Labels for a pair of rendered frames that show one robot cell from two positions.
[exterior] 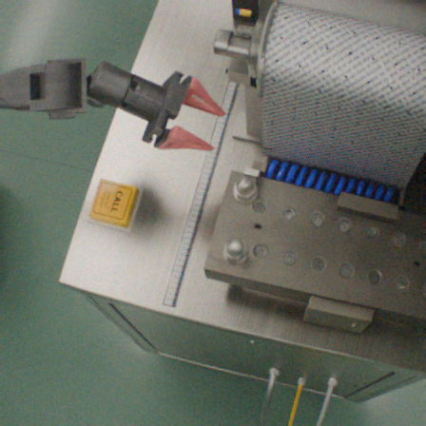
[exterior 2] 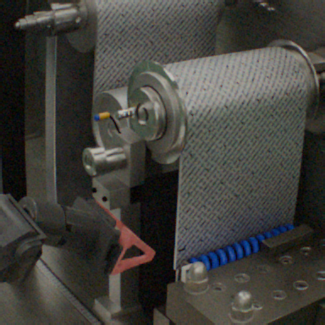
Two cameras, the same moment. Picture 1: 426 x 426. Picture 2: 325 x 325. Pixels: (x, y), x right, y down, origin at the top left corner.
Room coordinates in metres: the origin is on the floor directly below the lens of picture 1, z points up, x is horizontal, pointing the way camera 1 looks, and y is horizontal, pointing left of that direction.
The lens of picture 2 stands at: (-0.08, 0.85, 1.75)
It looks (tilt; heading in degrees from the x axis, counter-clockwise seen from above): 27 degrees down; 300
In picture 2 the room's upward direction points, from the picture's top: 2 degrees clockwise
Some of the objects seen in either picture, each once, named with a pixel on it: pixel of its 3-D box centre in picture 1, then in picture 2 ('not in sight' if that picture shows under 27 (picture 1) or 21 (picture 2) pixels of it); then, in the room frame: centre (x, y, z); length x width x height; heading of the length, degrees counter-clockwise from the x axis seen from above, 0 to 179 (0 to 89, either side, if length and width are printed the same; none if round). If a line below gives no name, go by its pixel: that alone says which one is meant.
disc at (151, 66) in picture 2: (270, 46); (156, 111); (0.49, -0.13, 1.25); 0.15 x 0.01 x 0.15; 154
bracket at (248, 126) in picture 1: (249, 88); (116, 229); (0.54, -0.11, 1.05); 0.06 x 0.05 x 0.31; 64
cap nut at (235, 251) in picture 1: (235, 247); (242, 304); (0.28, -0.03, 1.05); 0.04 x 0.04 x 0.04
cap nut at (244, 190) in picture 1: (244, 186); (197, 275); (0.37, -0.06, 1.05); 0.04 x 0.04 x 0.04
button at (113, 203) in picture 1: (113, 203); not in sight; (0.44, 0.15, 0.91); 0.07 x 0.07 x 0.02; 64
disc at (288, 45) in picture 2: not in sight; (289, 83); (0.38, -0.35, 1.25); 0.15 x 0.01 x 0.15; 154
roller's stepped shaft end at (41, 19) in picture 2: not in sight; (30, 22); (0.75, -0.16, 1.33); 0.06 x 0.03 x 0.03; 64
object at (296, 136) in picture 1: (340, 147); (242, 195); (0.38, -0.21, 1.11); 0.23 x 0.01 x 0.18; 64
